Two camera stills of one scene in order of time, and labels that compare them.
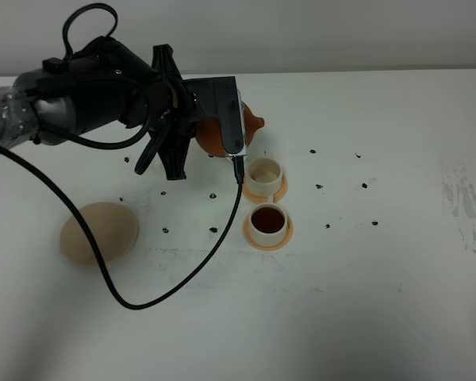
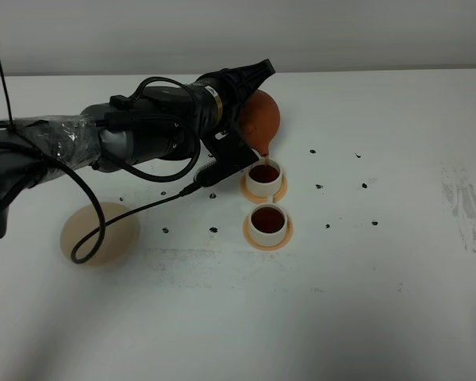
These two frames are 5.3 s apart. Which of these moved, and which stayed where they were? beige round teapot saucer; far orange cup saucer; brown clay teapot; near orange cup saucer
Moved: brown clay teapot
Stayed: near orange cup saucer; far orange cup saucer; beige round teapot saucer
